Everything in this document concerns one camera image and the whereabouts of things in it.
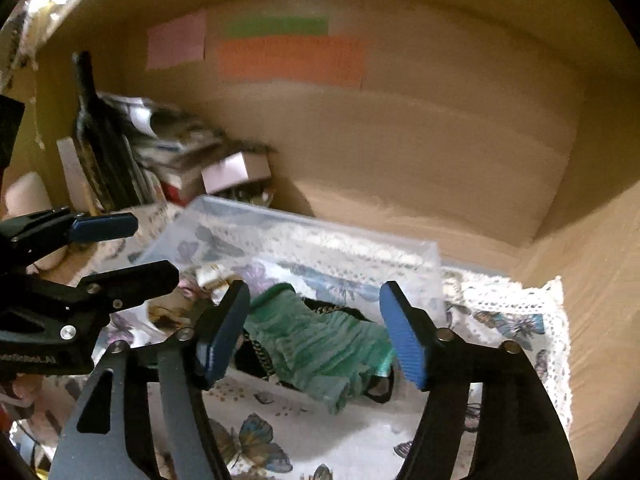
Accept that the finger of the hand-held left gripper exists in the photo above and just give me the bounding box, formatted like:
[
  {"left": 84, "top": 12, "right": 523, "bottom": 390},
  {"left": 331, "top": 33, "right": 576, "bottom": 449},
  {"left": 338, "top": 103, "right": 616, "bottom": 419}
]
[
  {"left": 0, "top": 260, "right": 180, "bottom": 347},
  {"left": 0, "top": 206, "right": 139, "bottom": 276}
]

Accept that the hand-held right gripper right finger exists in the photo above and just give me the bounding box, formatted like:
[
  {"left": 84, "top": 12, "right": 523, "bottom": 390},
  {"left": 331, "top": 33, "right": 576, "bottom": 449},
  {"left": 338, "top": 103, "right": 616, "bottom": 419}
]
[{"left": 379, "top": 281, "right": 579, "bottom": 480}]

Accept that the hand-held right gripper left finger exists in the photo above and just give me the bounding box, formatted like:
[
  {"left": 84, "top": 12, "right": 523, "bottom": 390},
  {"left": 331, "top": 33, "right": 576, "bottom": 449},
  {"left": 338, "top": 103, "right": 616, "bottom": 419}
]
[{"left": 47, "top": 280, "right": 251, "bottom": 480}]

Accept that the green knitted sock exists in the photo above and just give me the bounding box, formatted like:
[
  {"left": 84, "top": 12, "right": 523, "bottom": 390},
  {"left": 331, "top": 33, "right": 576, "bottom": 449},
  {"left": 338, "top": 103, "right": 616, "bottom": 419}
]
[{"left": 242, "top": 282, "right": 397, "bottom": 415}]

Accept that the clear plastic box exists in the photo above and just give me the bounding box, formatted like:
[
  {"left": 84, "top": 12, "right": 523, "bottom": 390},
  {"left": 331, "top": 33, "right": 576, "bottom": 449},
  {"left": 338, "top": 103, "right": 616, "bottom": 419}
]
[{"left": 134, "top": 195, "right": 447, "bottom": 323}]

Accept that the pale pink soft object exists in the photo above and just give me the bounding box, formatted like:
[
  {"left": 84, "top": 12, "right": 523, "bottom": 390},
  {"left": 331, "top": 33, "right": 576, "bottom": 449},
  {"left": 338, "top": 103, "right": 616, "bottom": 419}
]
[{"left": 1, "top": 171, "right": 68, "bottom": 273}]

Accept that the dark cloth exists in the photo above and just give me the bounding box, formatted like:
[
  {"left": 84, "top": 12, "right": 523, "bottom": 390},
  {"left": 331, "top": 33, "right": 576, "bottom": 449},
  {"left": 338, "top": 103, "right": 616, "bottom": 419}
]
[{"left": 234, "top": 296, "right": 397, "bottom": 406}]

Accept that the white upright board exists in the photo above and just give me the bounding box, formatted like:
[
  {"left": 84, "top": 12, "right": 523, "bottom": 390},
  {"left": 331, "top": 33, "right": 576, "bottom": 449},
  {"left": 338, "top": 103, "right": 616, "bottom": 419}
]
[{"left": 55, "top": 137, "right": 99, "bottom": 217}]

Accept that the small white gold object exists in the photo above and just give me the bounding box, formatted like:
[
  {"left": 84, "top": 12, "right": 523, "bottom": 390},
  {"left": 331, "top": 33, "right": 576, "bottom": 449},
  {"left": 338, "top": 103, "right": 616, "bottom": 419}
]
[{"left": 195, "top": 263, "right": 232, "bottom": 303}]

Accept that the red and white packet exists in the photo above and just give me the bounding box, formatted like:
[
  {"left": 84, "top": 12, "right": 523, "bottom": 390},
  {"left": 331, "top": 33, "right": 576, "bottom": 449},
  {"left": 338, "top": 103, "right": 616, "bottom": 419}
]
[{"left": 159, "top": 174, "right": 203, "bottom": 207}]

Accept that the butterfly printed lace cloth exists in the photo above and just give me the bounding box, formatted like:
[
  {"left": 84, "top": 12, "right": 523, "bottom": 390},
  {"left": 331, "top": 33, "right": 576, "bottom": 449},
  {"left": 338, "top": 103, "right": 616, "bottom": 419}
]
[{"left": 10, "top": 201, "right": 574, "bottom": 480}]

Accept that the black upright book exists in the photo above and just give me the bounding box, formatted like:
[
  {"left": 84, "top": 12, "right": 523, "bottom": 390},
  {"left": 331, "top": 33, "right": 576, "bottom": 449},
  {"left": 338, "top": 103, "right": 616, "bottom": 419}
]
[{"left": 71, "top": 51, "right": 138, "bottom": 212}]

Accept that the stack of magazines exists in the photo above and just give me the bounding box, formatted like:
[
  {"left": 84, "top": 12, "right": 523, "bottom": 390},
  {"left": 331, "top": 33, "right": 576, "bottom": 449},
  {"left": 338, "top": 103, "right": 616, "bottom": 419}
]
[{"left": 96, "top": 91, "right": 274, "bottom": 183}]

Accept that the black square object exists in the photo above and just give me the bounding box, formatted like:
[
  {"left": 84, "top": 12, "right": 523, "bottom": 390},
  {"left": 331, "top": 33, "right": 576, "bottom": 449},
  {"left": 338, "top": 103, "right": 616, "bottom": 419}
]
[{"left": 0, "top": 94, "right": 26, "bottom": 172}]

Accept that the small pale cardboard box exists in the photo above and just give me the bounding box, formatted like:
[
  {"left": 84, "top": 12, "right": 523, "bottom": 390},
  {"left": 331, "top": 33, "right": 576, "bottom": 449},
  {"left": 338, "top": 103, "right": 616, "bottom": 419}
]
[{"left": 201, "top": 151, "right": 273, "bottom": 196}]

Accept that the pink paper note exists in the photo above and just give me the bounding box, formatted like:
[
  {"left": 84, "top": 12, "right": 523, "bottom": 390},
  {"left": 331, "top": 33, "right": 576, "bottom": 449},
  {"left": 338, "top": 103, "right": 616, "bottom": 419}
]
[{"left": 145, "top": 9, "right": 208, "bottom": 71}]

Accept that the orange paper note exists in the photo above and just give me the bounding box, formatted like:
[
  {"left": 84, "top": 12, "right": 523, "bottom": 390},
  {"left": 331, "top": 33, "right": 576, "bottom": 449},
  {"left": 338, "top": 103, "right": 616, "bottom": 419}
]
[{"left": 217, "top": 36, "right": 369, "bottom": 90}]

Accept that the green paper note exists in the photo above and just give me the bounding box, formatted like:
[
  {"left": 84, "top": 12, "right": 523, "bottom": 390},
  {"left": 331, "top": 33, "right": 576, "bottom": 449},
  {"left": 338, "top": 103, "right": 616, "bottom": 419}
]
[{"left": 225, "top": 17, "right": 331, "bottom": 39}]

